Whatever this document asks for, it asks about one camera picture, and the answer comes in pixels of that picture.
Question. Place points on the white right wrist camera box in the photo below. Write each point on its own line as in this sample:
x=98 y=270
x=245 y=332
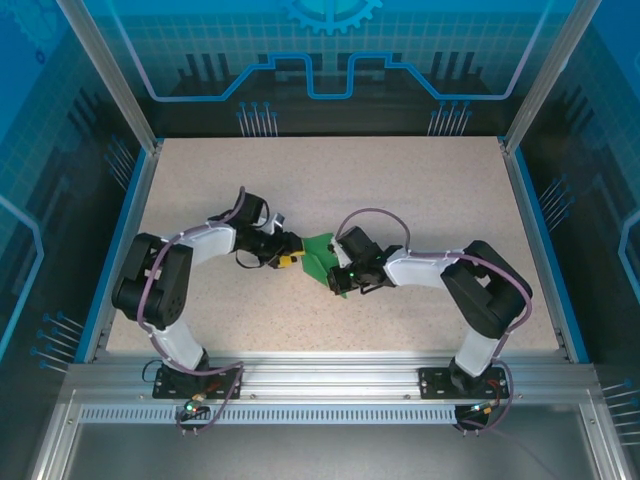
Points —
x=343 y=255

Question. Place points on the aluminium left frame post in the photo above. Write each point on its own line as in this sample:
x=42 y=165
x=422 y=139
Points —
x=112 y=75

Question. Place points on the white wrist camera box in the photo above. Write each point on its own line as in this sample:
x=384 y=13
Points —
x=276 y=221
x=343 y=255

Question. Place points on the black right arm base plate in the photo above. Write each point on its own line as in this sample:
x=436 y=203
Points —
x=435 y=382

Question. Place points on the aluminium frame post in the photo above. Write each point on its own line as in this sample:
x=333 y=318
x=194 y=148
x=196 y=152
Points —
x=112 y=75
x=541 y=75

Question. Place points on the aluminium mounting rail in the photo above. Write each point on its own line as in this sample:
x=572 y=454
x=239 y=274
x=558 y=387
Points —
x=325 y=372

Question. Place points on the green paper sheet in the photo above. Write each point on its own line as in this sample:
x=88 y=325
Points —
x=315 y=257

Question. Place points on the aluminium right side rail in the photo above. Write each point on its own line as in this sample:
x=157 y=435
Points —
x=522 y=200

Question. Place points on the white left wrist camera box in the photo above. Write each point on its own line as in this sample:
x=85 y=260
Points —
x=276 y=221

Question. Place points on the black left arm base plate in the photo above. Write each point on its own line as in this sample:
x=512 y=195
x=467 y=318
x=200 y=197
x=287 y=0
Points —
x=225 y=385

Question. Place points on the aluminium right frame post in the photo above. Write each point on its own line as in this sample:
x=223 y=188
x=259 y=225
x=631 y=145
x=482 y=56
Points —
x=541 y=75

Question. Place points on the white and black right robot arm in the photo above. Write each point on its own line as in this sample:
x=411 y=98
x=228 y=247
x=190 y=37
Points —
x=490 y=292

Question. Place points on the aluminium left side rail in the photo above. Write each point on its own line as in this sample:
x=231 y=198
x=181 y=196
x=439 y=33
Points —
x=141 y=200

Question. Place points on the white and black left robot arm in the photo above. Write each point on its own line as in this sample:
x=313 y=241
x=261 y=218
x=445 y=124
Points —
x=150 y=287

